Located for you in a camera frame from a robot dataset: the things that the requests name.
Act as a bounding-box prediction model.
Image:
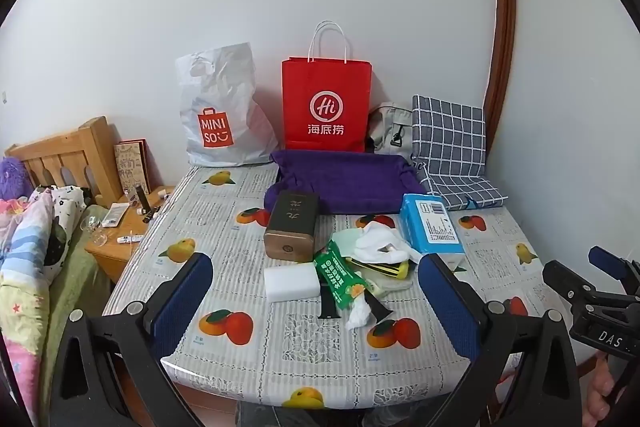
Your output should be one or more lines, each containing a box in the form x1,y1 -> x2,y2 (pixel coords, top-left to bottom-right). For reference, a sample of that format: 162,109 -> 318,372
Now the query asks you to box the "red paper carrier bag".
281,21 -> 373,154

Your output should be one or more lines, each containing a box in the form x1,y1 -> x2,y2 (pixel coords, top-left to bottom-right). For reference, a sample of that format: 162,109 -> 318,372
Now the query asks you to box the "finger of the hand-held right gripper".
588,245 -> 640,297
542,260 -> 603,308

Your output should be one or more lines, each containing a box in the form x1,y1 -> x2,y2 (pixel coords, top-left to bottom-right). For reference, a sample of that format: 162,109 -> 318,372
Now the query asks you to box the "small dark bottle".
131,184 -> 152,224

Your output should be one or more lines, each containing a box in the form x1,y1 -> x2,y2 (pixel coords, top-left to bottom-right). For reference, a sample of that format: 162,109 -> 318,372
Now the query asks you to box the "pale green cloth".
331,229 -> 365,259

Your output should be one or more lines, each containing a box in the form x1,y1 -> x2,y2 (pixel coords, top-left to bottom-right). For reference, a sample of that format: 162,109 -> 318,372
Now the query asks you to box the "patterned hardcover notebook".
114,138 -> 153,195

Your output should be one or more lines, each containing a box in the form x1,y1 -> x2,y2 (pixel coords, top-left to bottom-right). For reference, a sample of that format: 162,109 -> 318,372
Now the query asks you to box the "wooden door frame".
482,0 -> 517,152

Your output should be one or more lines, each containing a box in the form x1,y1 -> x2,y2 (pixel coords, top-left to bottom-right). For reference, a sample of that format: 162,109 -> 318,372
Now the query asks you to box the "grey plaid folded cloth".
411,94 -> 508,211

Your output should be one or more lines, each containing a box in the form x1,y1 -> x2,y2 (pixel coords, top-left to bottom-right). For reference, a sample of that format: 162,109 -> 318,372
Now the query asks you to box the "grey backpack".
367,103 -> 416,158

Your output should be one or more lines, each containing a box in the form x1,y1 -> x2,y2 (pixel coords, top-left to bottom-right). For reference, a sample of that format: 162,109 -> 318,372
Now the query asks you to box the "green snack packet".
314,241 -> 370,312

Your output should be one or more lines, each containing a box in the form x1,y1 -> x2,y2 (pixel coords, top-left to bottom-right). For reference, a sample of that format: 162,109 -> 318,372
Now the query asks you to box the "yellow mesh pouch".
347,258 -> 410,280

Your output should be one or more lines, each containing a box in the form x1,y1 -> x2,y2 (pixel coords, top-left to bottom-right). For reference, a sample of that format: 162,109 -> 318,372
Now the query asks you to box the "white pillow with black print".
50,185 -> 87,268

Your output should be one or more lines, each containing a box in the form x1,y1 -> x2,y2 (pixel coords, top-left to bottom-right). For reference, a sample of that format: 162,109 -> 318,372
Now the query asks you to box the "crumpled white tissue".
345,298 -> 377,332

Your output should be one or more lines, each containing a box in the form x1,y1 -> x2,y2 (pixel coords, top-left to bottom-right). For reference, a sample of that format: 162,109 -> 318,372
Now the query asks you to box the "blue tissue pack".
398,194 -> 469,271

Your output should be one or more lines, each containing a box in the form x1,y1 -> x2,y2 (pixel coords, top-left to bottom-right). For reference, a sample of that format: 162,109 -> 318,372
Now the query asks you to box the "wooden nightstand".
84,186 -> 175,284

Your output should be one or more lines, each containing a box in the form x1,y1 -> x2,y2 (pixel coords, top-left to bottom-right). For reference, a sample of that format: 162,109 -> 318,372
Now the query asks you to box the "person's right hand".
584,353 -> 635,427

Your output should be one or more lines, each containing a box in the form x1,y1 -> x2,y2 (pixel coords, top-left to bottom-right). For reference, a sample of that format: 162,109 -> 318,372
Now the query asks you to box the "white flat packet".
102,202 -> 130,228

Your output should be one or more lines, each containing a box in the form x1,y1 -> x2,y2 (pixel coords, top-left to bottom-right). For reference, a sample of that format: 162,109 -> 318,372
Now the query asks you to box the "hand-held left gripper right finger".
417,253 -> 583,427

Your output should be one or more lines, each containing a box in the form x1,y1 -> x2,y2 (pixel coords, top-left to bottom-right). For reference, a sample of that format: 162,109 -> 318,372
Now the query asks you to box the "clear plastic bag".
360,264 -> 417,303

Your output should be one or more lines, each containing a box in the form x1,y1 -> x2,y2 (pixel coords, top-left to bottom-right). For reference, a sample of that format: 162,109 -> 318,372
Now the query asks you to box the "dark rectangular box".
264,191 -> 321,263

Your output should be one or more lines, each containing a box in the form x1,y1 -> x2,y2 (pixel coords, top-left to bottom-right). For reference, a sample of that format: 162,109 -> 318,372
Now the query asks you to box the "purple towel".
264,150 -> 428,215

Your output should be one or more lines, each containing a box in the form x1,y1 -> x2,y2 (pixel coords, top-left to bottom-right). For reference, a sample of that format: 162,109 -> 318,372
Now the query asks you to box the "green bed sheet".
42,204 -> 113,358

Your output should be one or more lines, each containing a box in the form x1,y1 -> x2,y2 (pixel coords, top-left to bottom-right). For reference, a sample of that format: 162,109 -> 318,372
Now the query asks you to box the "wooden headboard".
5,116 -> 126,208

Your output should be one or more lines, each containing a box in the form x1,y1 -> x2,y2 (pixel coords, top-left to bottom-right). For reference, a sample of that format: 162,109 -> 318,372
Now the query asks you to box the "white plastic shopping bag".
175,42 -> 281,168

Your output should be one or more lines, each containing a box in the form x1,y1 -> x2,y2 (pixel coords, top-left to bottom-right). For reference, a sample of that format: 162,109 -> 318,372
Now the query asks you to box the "white sponge block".
263,265 -> 321,304

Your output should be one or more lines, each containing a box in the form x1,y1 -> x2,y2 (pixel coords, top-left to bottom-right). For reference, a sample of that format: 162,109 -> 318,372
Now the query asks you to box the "colourful floral blanket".
0,187 -> 56,425

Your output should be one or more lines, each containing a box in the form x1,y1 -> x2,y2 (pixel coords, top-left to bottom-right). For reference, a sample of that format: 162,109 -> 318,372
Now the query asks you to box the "clear drinking glass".
81,213 -> 112,248

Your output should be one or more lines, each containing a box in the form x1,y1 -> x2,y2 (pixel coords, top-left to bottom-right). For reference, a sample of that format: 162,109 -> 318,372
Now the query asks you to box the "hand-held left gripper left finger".
50,252 -> 216,427

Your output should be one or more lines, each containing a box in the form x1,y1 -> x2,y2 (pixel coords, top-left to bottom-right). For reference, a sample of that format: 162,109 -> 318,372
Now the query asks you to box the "purple plush toy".
0,157 -> 28,200

